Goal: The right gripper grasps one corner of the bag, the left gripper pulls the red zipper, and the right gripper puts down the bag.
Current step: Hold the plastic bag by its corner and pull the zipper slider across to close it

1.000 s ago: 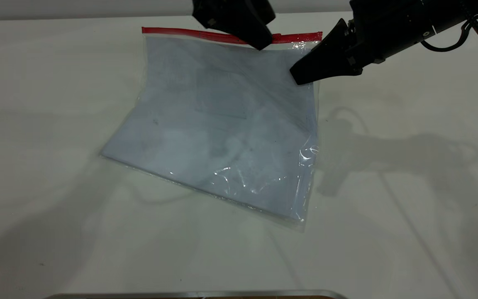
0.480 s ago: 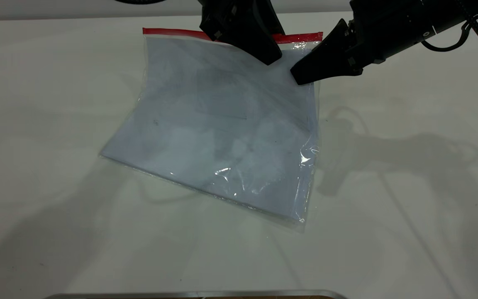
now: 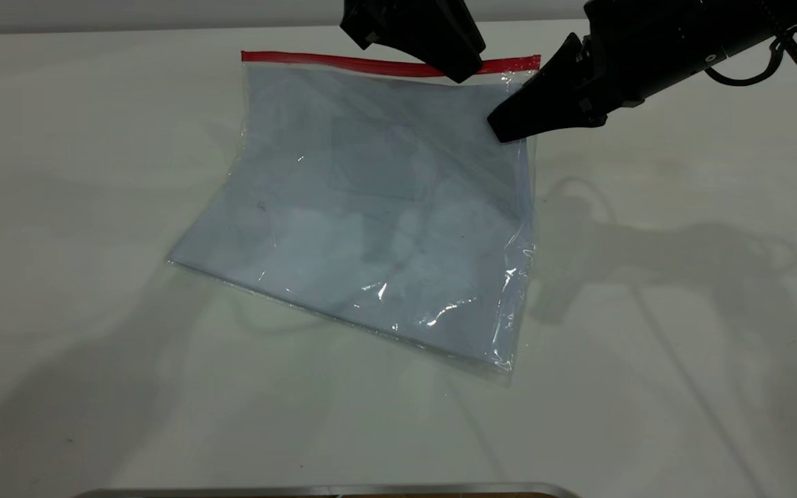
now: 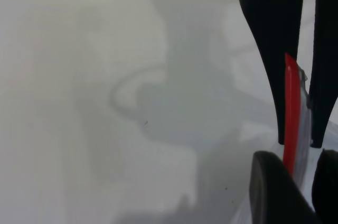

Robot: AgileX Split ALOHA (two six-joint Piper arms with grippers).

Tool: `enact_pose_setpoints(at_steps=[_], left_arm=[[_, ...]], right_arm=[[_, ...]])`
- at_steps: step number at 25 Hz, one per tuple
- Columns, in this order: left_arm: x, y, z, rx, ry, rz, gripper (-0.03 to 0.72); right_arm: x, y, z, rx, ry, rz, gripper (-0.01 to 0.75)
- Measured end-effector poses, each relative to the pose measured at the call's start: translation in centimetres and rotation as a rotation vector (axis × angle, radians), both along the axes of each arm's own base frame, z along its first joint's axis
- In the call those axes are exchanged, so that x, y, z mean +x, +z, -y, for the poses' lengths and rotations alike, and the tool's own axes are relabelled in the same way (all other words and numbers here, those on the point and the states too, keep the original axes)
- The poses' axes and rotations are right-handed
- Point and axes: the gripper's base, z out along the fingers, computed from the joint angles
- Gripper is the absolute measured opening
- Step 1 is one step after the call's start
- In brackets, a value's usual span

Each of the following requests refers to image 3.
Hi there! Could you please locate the thin black cable loop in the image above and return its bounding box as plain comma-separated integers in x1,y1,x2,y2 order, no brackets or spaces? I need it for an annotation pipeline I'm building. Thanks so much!
705,33,787,88

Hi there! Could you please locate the metal frame edge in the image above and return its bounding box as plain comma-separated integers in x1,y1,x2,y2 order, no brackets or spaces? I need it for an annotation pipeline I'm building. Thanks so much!
73,482,583,498

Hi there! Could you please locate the clear plastic zipper bag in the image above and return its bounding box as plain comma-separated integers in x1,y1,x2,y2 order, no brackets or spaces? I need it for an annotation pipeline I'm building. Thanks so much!
167,50,542,385

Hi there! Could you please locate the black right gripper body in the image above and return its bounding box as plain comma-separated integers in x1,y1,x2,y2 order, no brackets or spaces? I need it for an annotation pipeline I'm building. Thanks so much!
580,0,719,116

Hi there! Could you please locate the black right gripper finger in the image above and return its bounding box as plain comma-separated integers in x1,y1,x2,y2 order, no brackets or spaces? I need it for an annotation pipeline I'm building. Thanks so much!
524,33,587,94
487,75,608,144

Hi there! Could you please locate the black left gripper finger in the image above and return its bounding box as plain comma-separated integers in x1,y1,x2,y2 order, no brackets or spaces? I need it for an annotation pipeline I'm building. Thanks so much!
340,0,466,84
398,0,488,84

